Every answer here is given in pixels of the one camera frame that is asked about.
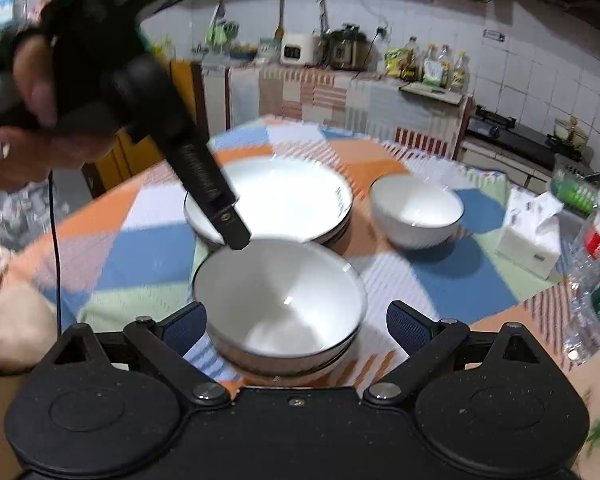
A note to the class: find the green cloth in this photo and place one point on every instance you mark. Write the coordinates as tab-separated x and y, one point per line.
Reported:
221	32

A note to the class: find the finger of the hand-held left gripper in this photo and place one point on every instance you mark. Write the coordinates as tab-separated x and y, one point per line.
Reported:
200	170

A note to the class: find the red label water bottle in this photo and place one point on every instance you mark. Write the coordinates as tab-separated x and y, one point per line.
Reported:
597	240

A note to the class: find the black pressure cooker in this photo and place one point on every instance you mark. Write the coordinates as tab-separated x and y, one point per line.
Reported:
347	49

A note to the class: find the stack of dishes by sink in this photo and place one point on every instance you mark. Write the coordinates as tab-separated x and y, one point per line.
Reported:
250	50

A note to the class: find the yellow wooden chair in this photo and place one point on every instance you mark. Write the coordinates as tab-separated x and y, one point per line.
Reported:
130	152

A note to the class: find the striped counter cloth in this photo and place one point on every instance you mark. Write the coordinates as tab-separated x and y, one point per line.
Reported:
340	95

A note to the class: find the white tissue box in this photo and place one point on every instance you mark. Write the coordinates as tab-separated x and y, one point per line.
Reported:
530	240

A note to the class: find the yellow snack packet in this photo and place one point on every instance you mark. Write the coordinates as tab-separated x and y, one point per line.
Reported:
396	62

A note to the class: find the pot with lid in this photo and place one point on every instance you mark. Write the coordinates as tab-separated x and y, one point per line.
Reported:
572	132

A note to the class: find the person's left hand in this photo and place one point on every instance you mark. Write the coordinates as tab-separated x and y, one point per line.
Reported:
35	85

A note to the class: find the cooking oil bottle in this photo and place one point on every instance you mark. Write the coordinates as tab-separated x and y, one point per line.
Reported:
460	72
432	67
414	57

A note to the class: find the wall power socket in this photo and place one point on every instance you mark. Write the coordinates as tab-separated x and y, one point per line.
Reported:
380	30

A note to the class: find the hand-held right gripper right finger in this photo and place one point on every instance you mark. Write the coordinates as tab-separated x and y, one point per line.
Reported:
410	327

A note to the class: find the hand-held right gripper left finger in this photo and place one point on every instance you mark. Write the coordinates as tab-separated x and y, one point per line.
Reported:
185	327

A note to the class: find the cutting board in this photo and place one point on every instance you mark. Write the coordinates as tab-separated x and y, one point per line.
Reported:
432	92

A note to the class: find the white plate with black rim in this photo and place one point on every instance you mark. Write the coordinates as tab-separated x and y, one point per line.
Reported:
290	195

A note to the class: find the wooden spatula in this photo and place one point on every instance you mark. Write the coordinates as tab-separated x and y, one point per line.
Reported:
280	17

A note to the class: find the white rice cooker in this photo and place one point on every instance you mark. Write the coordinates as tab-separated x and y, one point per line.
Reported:
297	50

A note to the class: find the green plastic basket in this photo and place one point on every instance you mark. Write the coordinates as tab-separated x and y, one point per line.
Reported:
575	190

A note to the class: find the black gas stove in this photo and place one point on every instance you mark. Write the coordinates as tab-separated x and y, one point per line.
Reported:
510	132

